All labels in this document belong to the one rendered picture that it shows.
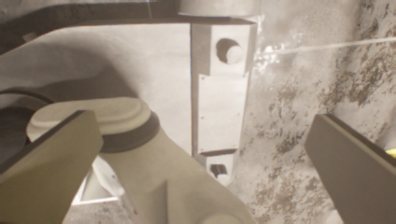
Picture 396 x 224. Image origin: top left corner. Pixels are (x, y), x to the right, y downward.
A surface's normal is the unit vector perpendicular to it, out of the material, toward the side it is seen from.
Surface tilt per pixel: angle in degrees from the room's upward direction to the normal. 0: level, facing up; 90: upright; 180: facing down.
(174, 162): 90
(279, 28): 0
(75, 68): 0
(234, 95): 0
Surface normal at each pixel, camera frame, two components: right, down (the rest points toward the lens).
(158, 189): 0.00, -0.86
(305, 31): 0.18, 0.51
